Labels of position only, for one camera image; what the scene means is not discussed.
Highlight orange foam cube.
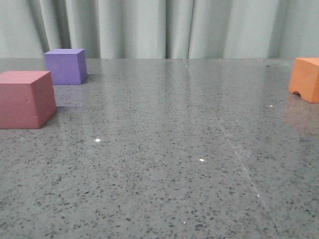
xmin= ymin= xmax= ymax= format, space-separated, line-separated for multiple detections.
xmin=289 ymin=58 xmax=319 ymax=103

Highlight red foam cube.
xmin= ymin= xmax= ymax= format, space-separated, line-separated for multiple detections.
xmin=0 ymin=71 xmax=57 ymax=129

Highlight pale green curtain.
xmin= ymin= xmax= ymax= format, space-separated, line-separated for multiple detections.
xmin=0 ymin=0 xmax=319 ymax=59

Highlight purple foam cube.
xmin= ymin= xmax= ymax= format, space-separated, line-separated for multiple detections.
xmin=44 ymin=49 xmax=88 ymax=85

